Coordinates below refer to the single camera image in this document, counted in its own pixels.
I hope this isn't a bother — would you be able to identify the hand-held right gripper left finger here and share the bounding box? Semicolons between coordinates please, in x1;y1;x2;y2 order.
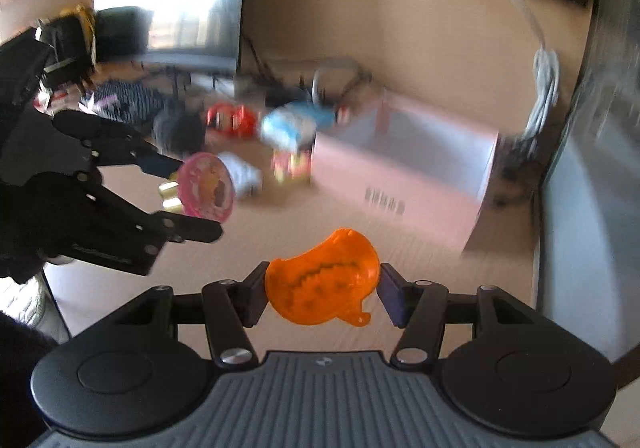
112;261;272;370

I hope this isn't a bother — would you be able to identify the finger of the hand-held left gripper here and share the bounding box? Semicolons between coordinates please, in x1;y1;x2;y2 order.
52;109;186;180
45;168;224;277

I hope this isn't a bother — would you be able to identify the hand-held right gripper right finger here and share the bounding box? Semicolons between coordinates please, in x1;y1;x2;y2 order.
376;262;542;370

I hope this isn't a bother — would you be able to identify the black plush toy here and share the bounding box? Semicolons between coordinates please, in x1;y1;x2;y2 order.
152;106;206;154

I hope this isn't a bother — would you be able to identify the orange plastic scoop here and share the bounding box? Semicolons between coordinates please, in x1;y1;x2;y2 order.
265;227;382;329

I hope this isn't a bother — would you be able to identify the white toy cup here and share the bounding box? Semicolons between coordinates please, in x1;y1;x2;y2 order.
217;152;264;200

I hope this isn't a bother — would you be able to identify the pink cardboard box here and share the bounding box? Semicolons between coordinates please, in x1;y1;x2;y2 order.
312;86;501;252

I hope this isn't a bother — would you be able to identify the red figurine with ring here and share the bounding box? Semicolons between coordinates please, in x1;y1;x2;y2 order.
206;102;261;139

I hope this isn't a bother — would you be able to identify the red and yellow figurine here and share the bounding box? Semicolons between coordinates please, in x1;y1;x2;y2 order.
271;144;315;185

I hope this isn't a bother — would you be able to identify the blue and white carton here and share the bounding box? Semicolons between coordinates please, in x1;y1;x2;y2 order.
260;102;337;149

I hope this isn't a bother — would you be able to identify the wooden desktop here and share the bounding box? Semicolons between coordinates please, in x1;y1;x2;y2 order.
42;53;551;369

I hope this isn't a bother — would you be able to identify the small gold object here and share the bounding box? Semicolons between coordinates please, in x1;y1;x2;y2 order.
159;181;185;213

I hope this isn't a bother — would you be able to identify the black keyboard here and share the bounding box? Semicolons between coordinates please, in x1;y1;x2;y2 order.
80;81;168;126

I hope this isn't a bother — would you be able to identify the black chair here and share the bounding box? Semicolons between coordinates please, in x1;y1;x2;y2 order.
92;6;153;65

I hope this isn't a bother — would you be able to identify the pale cloth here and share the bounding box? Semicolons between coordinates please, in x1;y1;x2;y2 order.
0;277;48;329

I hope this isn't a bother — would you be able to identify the dark cloth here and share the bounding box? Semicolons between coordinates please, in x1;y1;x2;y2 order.
0;313;61;448

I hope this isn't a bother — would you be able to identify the computer case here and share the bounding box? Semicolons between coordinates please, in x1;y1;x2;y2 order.
540;0;640;364

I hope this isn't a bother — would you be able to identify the grey cable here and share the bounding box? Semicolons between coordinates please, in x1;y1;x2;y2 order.
312;57;373;106

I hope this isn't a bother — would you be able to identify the white coiled cable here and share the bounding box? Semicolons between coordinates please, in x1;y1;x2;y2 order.
487;0;563;129

